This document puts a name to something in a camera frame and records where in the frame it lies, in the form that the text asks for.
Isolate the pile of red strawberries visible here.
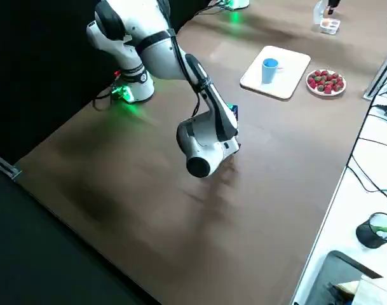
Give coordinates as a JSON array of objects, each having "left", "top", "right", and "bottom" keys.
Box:
[{"left": 307, "top": 69, "right": 345, "bottom": 95}]

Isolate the cardboard box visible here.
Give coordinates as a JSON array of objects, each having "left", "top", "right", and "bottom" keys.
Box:
[{"left": 336, "top": 274, "right": 387, "bottom": 305}]

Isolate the blue cup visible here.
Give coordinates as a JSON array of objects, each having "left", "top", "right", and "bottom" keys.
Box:
[{"left": 261, "top": 58, "right": 279, "bottom": 85}]

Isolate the black flat tray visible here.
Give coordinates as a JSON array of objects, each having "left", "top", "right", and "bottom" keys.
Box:
[{"left": 307, "top": 250, "right": 384, "bottom": 305}]

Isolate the clear plastic egg carton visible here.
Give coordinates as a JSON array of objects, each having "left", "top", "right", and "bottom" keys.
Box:
[{"left": 319, "top": 18, "right": 341, "bottom": 35}]

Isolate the aluminium corner profile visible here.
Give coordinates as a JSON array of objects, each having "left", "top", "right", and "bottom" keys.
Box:
[{"left": 0, "top": 149, "right": 22, "bottom": 180}]

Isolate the white round plate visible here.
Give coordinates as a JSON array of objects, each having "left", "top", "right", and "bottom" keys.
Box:
[{"left": 306, "top": 69, "right": 347, "bottom": 96}]

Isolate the aluminium frame post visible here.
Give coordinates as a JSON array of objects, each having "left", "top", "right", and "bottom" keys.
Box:
[{"left": 363, "top": 43, "right": 387, "bottom": 101}]

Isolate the white rectangular tray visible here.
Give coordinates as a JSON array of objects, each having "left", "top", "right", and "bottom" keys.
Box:
[{"left": 240, "top": 45, "right": 311, "bottom": 101}]

